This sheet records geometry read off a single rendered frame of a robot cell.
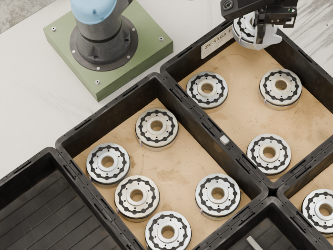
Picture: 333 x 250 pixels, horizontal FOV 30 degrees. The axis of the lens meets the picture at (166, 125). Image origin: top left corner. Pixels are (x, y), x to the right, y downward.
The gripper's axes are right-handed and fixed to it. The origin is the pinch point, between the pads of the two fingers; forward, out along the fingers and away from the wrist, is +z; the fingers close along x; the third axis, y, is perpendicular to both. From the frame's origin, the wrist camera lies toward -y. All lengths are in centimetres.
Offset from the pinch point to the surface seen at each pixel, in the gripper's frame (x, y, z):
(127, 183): -29.9, -29.6, 13.5
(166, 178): -27.8, -20.8, 16.4
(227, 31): 7.9, -5.4, 8.8
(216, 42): 5.7, -8.1, 10.5
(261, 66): 2.3, 3.6, 16.3
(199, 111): -15.4, -12.8, 6.4
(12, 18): 80, -90, 100
